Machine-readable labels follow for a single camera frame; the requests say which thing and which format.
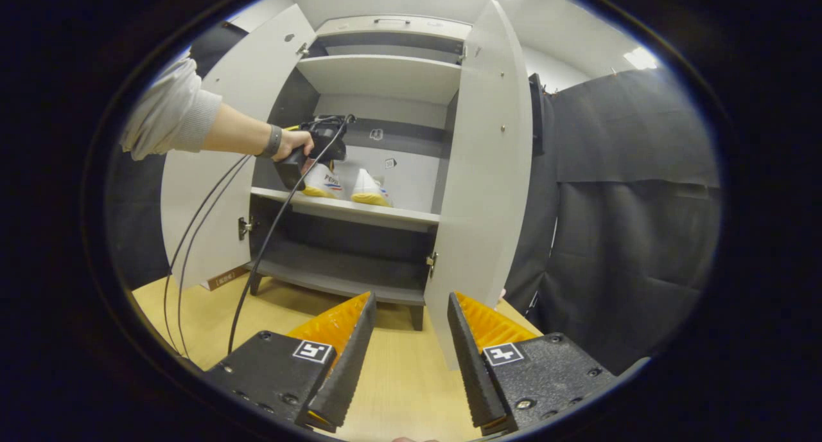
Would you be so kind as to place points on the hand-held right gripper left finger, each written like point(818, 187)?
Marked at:
point(350, 365)

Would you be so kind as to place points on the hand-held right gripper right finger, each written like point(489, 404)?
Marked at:
point(469, 365)

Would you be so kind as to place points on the white canvas shoe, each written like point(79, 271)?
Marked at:
point(369, 188)
point(324, 184)

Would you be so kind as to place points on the grey shoe cabinet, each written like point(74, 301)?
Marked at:
point(385, 76)

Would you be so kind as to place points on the grey cabinet door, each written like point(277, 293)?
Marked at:
point(205, 204)
point(481, 204)

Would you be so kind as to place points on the grey wristband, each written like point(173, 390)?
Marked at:
point(273, 141)

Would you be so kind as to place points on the brown book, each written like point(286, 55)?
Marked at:
point(225, 279)

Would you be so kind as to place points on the black backdrop cloth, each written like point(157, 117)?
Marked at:
point(629, 236)

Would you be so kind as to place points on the small ceiling light panel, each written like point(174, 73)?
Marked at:
point(640, 58)

